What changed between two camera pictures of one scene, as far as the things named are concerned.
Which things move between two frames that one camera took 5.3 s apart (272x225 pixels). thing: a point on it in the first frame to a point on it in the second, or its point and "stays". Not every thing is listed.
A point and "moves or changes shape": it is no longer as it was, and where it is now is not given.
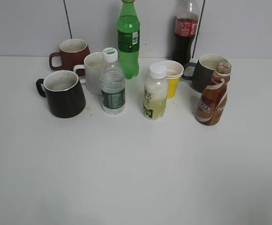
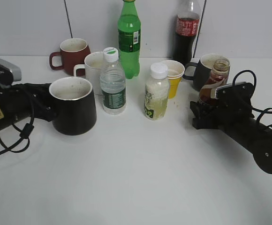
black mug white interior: [64, 94] moves or changes shape
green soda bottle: [128, 33] stays
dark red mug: [72, 52] stays
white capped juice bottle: [155, 96] stays
